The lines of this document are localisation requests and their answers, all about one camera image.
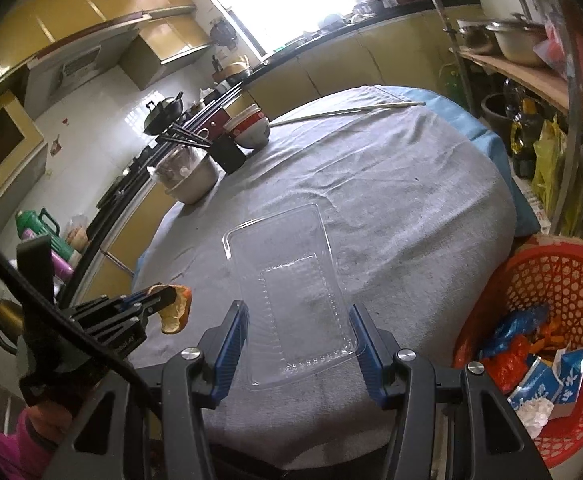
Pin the orange peel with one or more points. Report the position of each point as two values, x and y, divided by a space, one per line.
174 317

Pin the person's left hand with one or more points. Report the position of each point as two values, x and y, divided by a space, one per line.
50 420

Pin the white tissue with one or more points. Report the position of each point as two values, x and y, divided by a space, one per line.
535 414

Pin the range hood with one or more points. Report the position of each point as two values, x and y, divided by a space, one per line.
69 63

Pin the long pale stick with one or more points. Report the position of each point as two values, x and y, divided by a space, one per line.
347 111

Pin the black chopstick holder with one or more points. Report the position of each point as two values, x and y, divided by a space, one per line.
223 150

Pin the blue table underlay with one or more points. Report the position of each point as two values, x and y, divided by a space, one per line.
481 136

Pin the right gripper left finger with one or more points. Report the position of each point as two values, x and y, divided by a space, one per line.
109 439

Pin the yellow plastic bag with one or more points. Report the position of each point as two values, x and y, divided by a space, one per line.
550 152

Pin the small steel pot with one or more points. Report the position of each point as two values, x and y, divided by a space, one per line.
477 38

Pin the orange wrapper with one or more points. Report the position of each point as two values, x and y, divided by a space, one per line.
508 368

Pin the metal kitchen shelf rack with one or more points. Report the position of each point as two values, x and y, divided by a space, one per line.
534 95

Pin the steel pot on shelf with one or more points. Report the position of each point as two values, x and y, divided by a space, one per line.
517 40

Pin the pink plastic bag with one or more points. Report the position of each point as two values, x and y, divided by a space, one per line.
553 53

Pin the green thermos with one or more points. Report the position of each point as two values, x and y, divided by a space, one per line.
42 223

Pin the brass kettle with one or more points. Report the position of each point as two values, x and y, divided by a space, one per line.
11 325

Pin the blue plastic bag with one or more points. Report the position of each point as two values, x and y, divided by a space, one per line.
519 322

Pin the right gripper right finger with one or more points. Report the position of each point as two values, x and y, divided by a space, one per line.
486 439

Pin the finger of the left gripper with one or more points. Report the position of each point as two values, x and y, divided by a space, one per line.
139 314
136 295

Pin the blue white milk carton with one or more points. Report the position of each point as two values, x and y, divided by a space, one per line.
559 383

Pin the black wok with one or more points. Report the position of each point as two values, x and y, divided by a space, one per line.
161 115

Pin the metal basin with lid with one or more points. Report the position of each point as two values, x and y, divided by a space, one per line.
187 174

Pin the red plastic basket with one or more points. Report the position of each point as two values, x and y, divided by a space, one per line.
537 274

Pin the clear plastic tray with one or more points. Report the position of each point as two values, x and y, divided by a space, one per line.
298 314

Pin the cardboard box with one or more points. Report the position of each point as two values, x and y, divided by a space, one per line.
553 242

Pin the pink thermos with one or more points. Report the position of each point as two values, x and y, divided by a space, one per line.
62 269

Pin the stacked red white bowls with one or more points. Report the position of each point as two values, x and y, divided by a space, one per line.
250 128

